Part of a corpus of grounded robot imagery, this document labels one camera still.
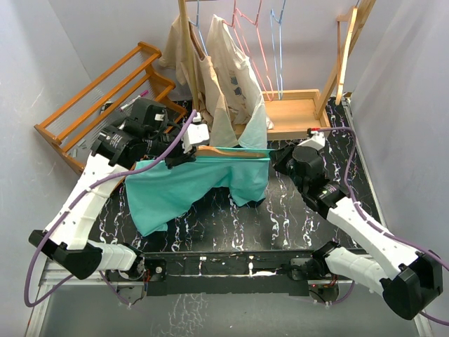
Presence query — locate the beige t shirt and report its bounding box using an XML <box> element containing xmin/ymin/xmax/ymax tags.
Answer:
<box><xmin>160</xmin><ymin>18</ymin><xmax>239</xmax><ymax>147</ymax></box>

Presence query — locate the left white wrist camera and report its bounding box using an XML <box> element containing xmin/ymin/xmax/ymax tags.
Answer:
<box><xmin>182</xmin><ymin>110</ymin><xmax>210</xmax><ymax>154</ymax></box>

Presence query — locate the orange wooden shelf rack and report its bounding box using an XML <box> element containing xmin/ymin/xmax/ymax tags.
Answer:
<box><xmin>34</xmin><ymin>41</ymin><xmax>187</xmax><ymax>174</ymax></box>

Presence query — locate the pink wire hanger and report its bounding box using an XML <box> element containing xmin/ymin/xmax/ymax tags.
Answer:
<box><xmin>230</xmin><ymin>1</ymin><xmax>274</xmax><ymax>102</ymax></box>

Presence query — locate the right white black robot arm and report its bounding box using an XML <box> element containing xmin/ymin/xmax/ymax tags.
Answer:
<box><xmin>269</xmin><ymin>145</ymin><xmax>443</xmax><ymax>320</ymax></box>

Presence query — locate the purple cap marker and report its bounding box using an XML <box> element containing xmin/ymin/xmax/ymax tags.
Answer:
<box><xmin>119</xmin><ymin>90</ymin><xmax>149</xmax><ymax>112</ymax></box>

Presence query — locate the wooden clothes rack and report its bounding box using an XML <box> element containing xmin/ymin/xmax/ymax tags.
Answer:
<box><xmin>200</xmin><ymin>1</ymin><xmax>375</xmax><ymax>140</ymax></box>

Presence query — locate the teal t shirt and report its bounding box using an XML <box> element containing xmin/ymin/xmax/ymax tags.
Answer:
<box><xmin>125</xmin><ymin>149</ymin><xmax>270</xmax><ymax>236</ymax></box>

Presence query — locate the blue wire hanger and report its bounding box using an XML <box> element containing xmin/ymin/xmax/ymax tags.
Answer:
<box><xmin>269</xmin><ymin>0</ymin><xmax>286</xmax><ymax>100</ymax></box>

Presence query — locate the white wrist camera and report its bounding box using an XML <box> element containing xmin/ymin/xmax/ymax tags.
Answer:
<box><xmin>182</xmin><ymin>110</ymin><xmax>210</xmax><ymax>154</ymax></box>
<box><xmin>298</xmin><ymin>128</ymin><xmax>326</xmax><ymax>151</ymax></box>

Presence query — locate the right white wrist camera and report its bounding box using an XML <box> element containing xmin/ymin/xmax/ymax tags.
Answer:
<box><xmin>298</xmin><ymin>128</ymin><xmax>326</xmax><ymax>151</ymax></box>

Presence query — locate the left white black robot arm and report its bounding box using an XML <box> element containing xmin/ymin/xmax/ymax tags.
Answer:
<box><xmin>29</xmin><ymin>98</ymin><xmax>203</xmax><ymax>280</ymax></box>

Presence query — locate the blue hanger under beige shirt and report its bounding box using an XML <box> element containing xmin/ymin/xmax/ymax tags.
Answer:
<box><xmin>189</xmin><ymin>0</ymin><xmax>208</xmax><ymax>56</ymax></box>

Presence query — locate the white printed t shirt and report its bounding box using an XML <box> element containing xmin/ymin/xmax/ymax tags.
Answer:
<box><xmin>206</xmin><ymin>15</ymin><xmax>273</xmax><ymax>149</ymax></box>

